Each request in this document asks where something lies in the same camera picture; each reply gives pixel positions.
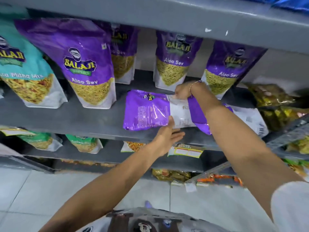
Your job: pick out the person's right hand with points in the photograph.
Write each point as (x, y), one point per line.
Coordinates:
(182, 90)

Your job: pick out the person's left hand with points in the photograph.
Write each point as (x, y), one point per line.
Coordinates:
(166, 140)

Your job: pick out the grey metal shelf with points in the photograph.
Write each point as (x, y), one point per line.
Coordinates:
(48, 118)

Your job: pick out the person's right forearm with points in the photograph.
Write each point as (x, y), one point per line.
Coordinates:
(241, 147)

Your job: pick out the person's left forearm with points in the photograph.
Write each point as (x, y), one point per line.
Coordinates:
(101, 190)

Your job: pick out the yellow shelf price label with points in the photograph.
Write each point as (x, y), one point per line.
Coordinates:
(17, 131)
(186, 150)

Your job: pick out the row of small gold packets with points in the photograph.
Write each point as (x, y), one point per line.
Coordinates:
(169, 175)

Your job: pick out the white hanging tag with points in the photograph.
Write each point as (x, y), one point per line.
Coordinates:
(190, 187)

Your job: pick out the blue shoe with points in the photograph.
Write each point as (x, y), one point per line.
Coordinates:
(148, 204)

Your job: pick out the pile of olive-gold packets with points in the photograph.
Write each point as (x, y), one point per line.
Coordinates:
(272, 96)

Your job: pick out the blue chip bag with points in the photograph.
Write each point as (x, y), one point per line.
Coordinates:
(289, 3)

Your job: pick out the teal Mitha Mix packet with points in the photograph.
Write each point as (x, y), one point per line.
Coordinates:
(24, 70)

